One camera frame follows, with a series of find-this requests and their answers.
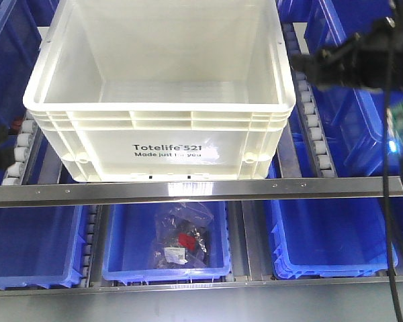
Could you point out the grey shelf front rail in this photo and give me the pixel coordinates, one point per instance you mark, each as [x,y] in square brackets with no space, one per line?
[346,299]

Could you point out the blue bin lower left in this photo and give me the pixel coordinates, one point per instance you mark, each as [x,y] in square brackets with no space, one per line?
[42,246]

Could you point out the blue bin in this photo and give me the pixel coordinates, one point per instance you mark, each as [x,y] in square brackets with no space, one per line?
[351,118]
[128,247]
[42,246]
[326,238]
[19,48]

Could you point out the blue bin lower middle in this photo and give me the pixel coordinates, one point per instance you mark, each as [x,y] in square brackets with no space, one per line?
[128,247]

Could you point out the plastic bag of parts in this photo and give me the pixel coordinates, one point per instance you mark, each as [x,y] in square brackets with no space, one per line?
[182,236]

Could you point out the white roller track right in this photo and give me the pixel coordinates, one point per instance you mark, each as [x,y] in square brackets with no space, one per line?
[312,135]

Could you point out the blue bin upper left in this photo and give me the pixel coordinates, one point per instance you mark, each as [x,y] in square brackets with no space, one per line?
[19,48]

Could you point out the white plastic Totelife tote box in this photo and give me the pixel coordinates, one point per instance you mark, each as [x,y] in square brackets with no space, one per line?
[132,91]

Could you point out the blue bin upper right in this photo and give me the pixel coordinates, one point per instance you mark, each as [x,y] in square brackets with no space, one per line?
[351,118]

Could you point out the white roller track left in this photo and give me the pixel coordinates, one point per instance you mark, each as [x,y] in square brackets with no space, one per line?
[26,148]

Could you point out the blue bin lower right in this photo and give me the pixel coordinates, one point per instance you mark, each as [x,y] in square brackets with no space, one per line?
[326,238]

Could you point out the white roller track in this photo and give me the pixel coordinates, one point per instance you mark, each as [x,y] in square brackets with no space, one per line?
[26,148]
[312,135]

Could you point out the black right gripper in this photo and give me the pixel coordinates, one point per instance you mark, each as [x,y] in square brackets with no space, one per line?
[372,61]

